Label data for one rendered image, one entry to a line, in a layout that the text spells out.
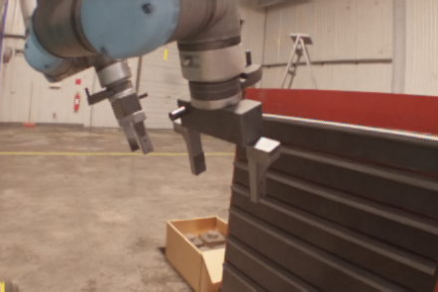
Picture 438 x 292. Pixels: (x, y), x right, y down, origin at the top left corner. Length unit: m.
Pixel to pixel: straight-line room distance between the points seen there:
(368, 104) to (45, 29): 0.59
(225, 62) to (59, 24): 0.21
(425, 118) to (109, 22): 0.53
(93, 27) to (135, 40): 0.05
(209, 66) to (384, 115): 0.38
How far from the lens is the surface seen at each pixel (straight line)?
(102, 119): 10.50
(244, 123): 0.40
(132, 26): 0.27
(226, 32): 0.39
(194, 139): 0.53
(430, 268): 0.59
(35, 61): 0.66
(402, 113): 0.62
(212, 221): 1.83
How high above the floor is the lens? 0.87
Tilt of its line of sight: 7 degrees down
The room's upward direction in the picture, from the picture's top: 5 degrees clockwise
